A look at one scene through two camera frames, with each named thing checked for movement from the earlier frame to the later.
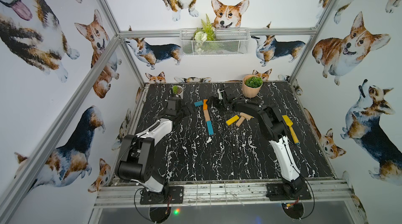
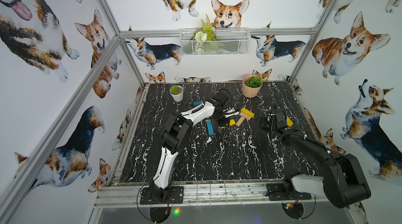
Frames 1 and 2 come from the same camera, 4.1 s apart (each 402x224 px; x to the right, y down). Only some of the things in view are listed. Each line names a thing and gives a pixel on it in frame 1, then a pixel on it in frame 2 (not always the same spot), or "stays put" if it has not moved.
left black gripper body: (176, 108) → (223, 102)
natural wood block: (240, 121) stays put
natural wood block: (247, 116) stays put
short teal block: (199, 103) stays put
